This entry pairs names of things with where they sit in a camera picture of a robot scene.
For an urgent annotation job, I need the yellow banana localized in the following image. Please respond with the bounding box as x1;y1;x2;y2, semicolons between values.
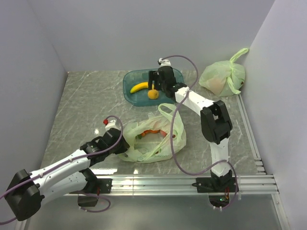
130;82;148;94

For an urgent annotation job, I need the yellow lemon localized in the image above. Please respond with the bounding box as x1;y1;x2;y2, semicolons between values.
147;89;159;100

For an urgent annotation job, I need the green plastic bag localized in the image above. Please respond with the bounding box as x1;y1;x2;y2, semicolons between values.
119;103;176;163
199;48;249;97

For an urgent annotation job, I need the orange fruit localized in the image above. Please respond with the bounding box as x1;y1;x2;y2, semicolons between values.
141;129;161;137

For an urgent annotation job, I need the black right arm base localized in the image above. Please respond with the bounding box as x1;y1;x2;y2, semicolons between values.
192;176;239;211

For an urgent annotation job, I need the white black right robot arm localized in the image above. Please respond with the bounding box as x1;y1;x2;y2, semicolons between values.
148;66;235;193

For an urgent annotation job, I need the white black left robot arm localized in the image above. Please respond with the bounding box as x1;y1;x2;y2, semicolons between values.
3;128;130;221

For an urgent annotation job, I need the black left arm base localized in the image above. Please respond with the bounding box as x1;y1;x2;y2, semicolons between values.
77;178;112;208

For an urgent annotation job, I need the tied green plastic bag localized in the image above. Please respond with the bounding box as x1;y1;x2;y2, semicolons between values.
199;48;249;97

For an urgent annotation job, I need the teal transparent plastic basin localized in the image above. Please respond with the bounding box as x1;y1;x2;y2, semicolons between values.
123;69;174;107

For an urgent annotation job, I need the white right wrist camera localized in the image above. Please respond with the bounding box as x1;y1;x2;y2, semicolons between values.
158;58;171;67

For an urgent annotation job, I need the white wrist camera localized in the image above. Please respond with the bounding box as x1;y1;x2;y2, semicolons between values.
158;58;171;67
103;119;121;131

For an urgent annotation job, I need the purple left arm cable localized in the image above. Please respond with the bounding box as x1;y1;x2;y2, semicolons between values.
0;115;124;225

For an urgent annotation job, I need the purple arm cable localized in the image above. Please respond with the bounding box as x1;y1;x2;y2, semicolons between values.
161;55;240;213
0;115;124;225

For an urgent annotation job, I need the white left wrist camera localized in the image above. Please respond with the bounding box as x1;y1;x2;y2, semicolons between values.
103;119;121;131

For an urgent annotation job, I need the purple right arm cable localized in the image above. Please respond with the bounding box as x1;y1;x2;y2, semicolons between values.
161;55;240;213

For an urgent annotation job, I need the aluminium mounting rail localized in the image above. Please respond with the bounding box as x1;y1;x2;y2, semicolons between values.
59;174;280;196

